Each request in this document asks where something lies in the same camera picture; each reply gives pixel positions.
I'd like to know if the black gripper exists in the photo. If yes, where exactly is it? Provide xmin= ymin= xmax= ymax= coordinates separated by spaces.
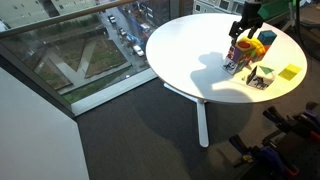
xmin=228 ymin=0 xmax=265 ymax=46

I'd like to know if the multicolor picture block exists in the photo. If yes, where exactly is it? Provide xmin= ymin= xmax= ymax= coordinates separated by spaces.
xmin=227 ymin=36 xmax=258 ymax=65

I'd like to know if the orange red block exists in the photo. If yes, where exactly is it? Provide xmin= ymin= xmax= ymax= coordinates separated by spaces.
xmin=253 ymin=44 xmax=271 ymax=63

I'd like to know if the black and white patterned block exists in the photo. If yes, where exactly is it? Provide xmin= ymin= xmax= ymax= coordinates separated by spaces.
xmin=222 ymin=56 xmax=251 ymax=76

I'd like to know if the white block with green triangle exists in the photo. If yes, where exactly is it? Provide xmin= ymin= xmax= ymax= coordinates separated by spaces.
xmin=246 ymin=65 xmax=276 ymax=91

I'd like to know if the yellow green flat block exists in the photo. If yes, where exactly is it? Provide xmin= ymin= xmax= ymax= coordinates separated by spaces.
xmin=278 ymin=63 xmax=303 ymax=82

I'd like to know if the yellow toy banana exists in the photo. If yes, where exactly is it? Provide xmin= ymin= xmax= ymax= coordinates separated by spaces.
xmin=237 ymin=35 xmax=267 ymax=56

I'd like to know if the teal cube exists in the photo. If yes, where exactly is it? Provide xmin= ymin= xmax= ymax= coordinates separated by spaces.
xmin=256 ymin=29 xmax=278 ymax=47

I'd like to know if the dark chair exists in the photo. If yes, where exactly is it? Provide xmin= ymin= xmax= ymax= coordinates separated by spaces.
xmin=293 ymin=3 xmax=320 ymax=34

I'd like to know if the black clamp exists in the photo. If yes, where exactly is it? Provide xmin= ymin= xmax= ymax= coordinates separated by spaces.
xmin=262 ymin=101 xmax=320 ymax=141

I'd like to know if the white table base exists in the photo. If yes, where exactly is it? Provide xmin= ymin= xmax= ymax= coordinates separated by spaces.
xmin=163 ymin=82 xmax=210 ymax=149

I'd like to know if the blue and orange clamp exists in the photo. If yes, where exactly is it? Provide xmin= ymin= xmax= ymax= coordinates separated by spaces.
xmin=229 ymin=134 xmax=300 ymax=179

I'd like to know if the black perforated board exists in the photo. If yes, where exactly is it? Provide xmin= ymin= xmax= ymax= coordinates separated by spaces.
xmin=288 ymin=132 xmax=320 ymax=180

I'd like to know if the white window sill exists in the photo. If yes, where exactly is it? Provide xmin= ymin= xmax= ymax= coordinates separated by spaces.
xmin=70 ymin=68 xmax=158 ymax=117

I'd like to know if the wooden handrail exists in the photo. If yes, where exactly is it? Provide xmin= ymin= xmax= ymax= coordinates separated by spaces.
xmin=0 ymin=0 xmax=138 ymax=39

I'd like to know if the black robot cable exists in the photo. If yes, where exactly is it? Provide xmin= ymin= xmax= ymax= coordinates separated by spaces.
xmin=289 ymin=0 xmax=303 ymax=36

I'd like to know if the dark window frame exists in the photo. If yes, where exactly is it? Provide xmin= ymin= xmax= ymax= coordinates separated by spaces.
xmin=0 ymin=42 xmax=76 ymax=120

